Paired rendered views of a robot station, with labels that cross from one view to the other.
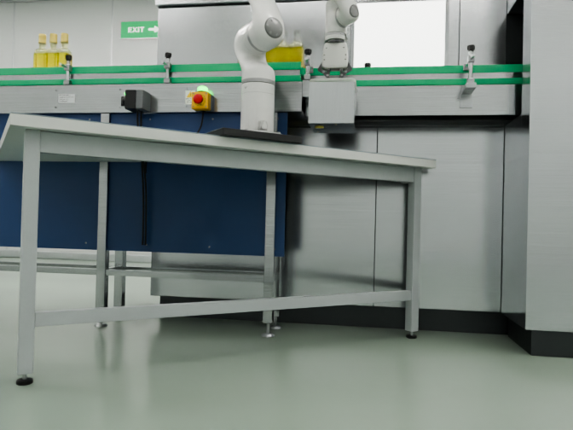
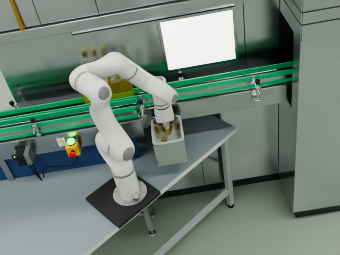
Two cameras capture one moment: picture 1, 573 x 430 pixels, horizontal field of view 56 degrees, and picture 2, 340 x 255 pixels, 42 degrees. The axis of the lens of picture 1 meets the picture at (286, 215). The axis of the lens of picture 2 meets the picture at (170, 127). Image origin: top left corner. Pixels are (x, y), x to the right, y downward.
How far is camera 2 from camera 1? 210 cm
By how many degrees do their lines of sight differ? 41
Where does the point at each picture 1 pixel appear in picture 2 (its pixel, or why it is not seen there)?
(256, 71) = (122, 173)
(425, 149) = not seen: hidden behind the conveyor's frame
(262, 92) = (129, 181)
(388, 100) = (201, 107)
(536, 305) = (299, 203)
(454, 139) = not seen: hidden behind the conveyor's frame
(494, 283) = (274, 162)
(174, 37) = (14, 66)
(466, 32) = (250, 27)
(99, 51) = not seen: outside the picture
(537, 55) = (302, 90)
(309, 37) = (129, 53)
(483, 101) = (265, 98)
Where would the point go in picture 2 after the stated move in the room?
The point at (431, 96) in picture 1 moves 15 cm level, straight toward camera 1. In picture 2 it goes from (230, 100) to (232, 117)
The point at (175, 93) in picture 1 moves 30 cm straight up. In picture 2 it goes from (48, 141) to (30, 99)
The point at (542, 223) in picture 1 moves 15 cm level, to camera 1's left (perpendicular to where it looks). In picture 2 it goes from (303, 171) to (280, 177)
